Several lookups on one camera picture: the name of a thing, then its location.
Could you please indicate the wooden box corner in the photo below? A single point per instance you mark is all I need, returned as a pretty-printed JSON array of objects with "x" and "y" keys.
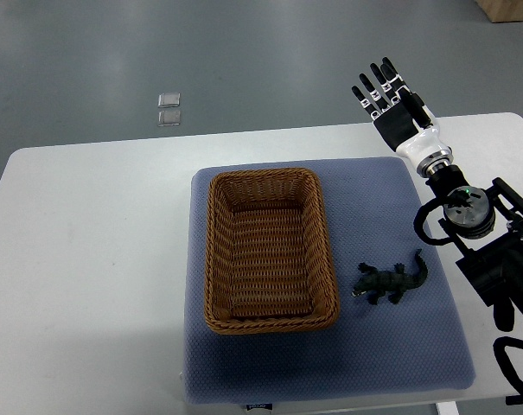
[{"x": 502, "y": 10}]

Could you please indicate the white table leg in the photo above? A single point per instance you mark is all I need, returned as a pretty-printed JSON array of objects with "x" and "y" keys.
[{"x": 447, "y": 408}]

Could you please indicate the upper floor socket plate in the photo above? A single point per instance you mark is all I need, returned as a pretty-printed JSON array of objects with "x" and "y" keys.
[{"x": 167, "y": 100}]

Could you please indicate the dark toy crocodile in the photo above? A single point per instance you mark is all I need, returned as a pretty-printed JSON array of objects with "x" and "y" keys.
[{"x": 376, "y": 283}]

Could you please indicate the blue grey foam cushion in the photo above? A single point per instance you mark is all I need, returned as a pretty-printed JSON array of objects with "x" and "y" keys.
[{"x": 413, "y": 346}]

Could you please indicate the brown wicker basket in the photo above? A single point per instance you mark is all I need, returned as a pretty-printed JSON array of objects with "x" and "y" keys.
[{"x": 269, "y": 265}]

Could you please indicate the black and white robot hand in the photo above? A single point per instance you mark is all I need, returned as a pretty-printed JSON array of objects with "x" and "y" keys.
[{"x": 402, "y": 119}]

